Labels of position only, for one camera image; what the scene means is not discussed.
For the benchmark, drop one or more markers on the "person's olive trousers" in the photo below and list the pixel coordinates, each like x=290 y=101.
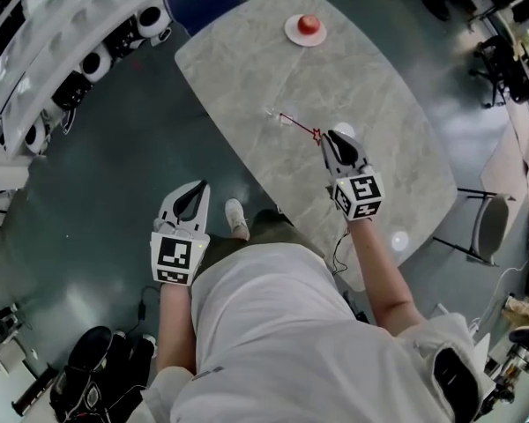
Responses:
x=273 y=232

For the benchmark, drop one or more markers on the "black office chair base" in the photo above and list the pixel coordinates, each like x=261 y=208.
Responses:
x=502 y=66

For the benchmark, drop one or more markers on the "clear glass object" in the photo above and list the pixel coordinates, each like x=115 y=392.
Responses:
x=274 y=113

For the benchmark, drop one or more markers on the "red thin rod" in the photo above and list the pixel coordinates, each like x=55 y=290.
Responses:
x=300 y=125

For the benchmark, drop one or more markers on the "row of white robot heads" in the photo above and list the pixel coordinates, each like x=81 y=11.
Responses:
x=97 y=62

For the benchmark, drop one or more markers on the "white round plate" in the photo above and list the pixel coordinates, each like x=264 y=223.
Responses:
x=291 y=35

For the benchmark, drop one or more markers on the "white curved shelf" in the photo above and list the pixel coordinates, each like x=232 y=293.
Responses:
x=48 y=46

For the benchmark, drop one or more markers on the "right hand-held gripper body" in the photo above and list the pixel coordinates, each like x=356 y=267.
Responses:
x=361 y=194

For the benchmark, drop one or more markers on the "beige chair with black legs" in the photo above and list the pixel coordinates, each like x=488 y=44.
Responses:
x=493 y=227

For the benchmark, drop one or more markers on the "black floor equipment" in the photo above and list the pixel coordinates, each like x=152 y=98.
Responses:
x=97 y=373

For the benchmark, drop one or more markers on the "person's white shoe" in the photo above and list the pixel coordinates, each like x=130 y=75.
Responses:
x=236 y=218

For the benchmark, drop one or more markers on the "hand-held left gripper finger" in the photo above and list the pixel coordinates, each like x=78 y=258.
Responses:
x=206 y=214
x=169 y=203

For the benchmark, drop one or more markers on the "person's left forearm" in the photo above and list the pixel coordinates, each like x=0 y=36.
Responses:
x=174 y=328

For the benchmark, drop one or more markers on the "person's right forearm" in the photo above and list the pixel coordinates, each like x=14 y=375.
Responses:
x=381 y=276

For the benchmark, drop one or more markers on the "red apple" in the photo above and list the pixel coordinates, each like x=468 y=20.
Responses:
x=309 y=24

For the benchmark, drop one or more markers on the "person's white shirt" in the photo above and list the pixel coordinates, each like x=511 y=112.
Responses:
x=282 y=346

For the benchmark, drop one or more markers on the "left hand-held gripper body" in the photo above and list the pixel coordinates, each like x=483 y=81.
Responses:
x=176 y=256

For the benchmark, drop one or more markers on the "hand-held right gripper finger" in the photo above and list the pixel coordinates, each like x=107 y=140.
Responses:
x=358 y=148
x=330 y=159

